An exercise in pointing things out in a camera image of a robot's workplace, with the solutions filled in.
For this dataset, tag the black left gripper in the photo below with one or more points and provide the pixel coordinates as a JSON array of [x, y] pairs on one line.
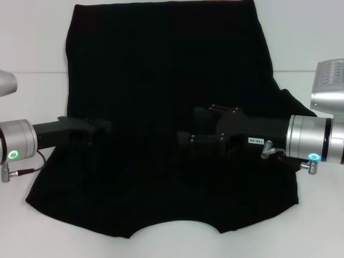
[[59, 133]]

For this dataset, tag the black t-shirt with FREE print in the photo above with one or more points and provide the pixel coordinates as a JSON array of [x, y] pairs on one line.
[[161, 67]]

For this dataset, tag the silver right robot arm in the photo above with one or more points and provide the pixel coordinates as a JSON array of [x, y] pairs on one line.
[[306, 137]]

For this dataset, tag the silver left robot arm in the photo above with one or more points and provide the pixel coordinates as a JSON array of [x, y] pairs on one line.
[[18, 142]]

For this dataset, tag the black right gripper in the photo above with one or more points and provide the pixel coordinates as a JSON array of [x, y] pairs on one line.
[[258, 129]]

